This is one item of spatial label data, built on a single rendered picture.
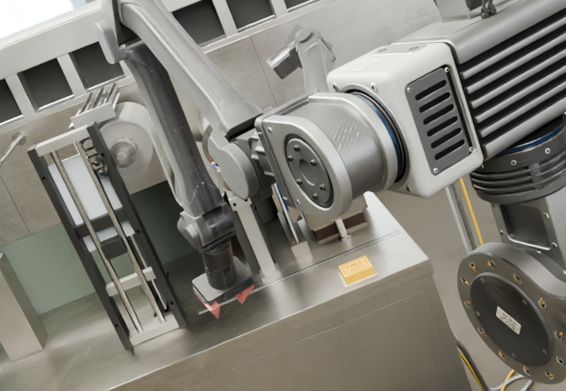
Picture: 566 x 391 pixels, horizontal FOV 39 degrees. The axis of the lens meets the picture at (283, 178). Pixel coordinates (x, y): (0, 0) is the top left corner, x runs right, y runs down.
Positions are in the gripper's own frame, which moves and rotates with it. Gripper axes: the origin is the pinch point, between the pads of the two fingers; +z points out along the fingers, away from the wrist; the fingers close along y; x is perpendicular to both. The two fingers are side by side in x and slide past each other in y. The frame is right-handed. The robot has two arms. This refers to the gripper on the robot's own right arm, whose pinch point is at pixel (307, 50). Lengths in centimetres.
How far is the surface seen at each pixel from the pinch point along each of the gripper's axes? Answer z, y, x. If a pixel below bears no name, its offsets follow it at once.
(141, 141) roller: -4.0, -24.0, -39.9
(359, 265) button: -14, 36, -38
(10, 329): 6, -32, -101
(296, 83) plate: 32.4, 0.1, -7.1
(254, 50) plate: 28.3, -14.6, -5.2
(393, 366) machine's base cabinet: -9, 56, -55
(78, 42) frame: 20, -57, -28
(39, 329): 12, -26, -100
